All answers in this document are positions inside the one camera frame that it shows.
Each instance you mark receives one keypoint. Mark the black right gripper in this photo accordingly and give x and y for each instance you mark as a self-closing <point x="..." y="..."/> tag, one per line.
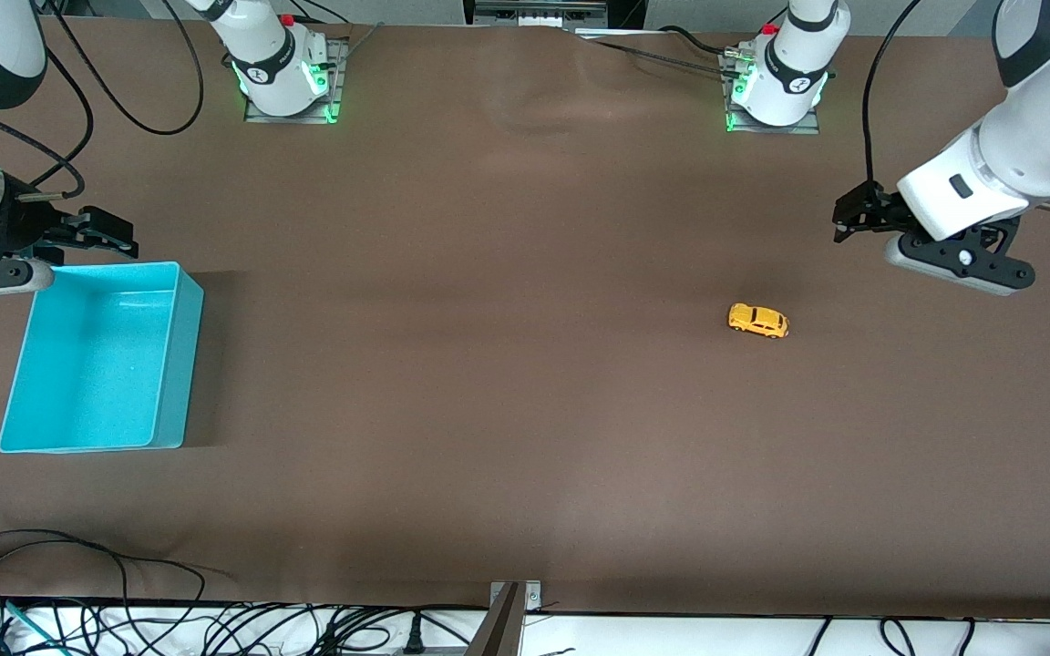
<point x="16" y="228"/>

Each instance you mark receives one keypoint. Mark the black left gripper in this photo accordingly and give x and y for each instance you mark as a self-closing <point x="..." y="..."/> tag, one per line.
<point x="878" y="210"/>

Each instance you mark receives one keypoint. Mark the yellow beetle toy car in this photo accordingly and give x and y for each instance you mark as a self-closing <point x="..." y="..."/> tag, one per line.
<point x="759" y="320"/>

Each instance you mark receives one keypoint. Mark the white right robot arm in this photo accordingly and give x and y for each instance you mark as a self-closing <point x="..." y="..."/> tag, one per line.
<point x="279" y="73"/>

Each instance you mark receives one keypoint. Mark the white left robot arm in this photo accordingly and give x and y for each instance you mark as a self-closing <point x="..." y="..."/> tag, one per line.
<point x="789" y="82"/>

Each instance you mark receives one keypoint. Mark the teal plastic bin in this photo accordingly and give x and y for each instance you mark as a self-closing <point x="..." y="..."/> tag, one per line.
<point x="97" y="364"/>

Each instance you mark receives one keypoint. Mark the brown table cover sheet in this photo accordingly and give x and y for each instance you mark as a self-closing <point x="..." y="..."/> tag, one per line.
<point x="525" y="410"/>

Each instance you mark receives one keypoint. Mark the grey power strip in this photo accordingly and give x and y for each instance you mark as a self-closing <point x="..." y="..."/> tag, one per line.
<point x="539" y="11"/>

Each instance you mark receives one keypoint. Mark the black power plug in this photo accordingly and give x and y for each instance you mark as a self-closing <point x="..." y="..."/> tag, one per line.
<point x="413" y="638"/>

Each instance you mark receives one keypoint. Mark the grey metal base plate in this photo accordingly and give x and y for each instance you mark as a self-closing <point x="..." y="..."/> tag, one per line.
<point x="340" y="100"/>
<point x="808" y="129"/>

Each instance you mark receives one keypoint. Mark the small metal clamp bracket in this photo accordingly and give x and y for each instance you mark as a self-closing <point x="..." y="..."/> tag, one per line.
<point x="532" y="594"/>

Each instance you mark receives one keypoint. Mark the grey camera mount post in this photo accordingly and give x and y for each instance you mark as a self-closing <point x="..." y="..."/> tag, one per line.
<point x="502" y="633"/>

